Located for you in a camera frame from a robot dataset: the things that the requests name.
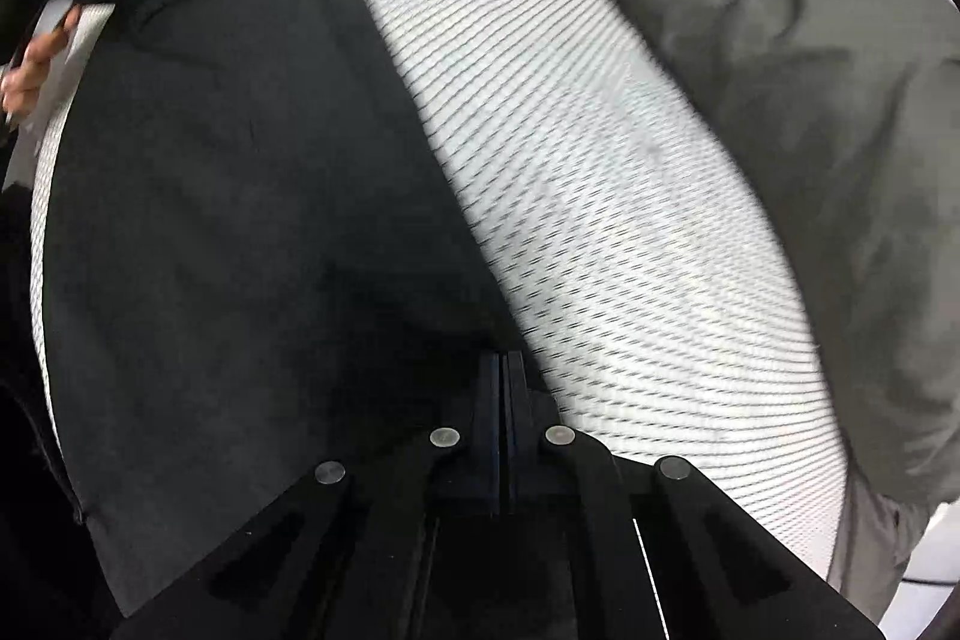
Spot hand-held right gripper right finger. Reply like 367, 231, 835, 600
502, 351, 886, 640

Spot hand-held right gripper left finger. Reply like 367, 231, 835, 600
109, 351, 502, 640

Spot black pants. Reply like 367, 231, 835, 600
41, 0, 556, 618

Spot person's left hand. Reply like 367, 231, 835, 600
0, 6, 81, 121

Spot white patterned mattress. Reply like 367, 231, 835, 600
30, 0, 856, 581

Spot grey duvet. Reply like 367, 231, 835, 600
465, 0, 960, 611

